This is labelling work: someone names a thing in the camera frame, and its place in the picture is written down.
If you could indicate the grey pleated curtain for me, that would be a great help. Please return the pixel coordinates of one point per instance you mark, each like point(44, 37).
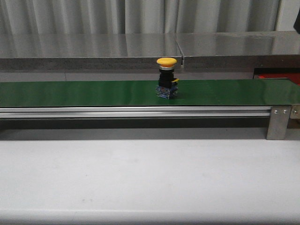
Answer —
point(136, 16)

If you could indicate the yellow mushroom push button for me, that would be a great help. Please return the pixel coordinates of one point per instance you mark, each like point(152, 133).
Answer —
point(167, 84)

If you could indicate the steel conveyor support bracket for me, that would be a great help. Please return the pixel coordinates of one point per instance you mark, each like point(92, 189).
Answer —
point(279, 117)

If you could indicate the left grey stone slab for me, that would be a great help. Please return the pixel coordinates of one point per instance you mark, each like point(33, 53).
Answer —
point(86, 51)

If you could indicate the green conveyor belt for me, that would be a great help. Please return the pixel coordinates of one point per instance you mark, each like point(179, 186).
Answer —
point(143, 93)

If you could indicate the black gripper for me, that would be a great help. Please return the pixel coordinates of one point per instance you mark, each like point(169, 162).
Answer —
point(296, 26)

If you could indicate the steel conveyor end plate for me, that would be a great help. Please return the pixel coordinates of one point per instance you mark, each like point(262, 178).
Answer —
point(295, 112)

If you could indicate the red plastic tray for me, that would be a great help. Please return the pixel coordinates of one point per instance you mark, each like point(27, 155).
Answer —
point(294, 77)

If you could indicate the aluminium conveyor side rail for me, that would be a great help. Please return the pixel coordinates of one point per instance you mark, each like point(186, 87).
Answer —
point(133, 112)

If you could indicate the grey stone slab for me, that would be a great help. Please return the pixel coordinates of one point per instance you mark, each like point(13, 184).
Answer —
point(86, 51)
point(242, 50)

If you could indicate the right grey stone slab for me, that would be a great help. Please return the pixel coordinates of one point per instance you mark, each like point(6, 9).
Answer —
point(242, 50)

